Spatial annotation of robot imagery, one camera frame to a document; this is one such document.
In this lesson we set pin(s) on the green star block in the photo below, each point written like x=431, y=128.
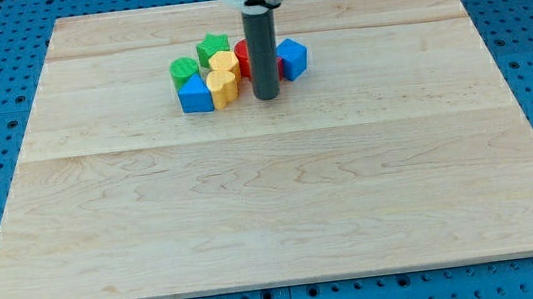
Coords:
x=210, y=46

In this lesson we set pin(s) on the yellow heart block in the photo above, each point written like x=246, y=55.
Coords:
x=223, y=87

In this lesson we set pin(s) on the wooden board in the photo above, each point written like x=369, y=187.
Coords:
x=401, y=148

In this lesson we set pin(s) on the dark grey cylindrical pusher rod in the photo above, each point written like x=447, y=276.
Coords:
x=260, y=40

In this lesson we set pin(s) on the red cylinder block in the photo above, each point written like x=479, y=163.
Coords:
x=241, y=51

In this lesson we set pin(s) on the blue cube block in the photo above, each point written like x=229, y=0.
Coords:
x=294, y=56

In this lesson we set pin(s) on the blue triangle block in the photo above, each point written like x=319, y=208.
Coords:
x=195, y=96

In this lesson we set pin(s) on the green cylinder block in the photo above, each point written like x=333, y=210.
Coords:
x=181, y=70

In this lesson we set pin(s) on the yellow hexagon block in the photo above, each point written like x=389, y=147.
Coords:
x=226, y=61

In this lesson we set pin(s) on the red star block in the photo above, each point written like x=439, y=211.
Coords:
x=280, y=64

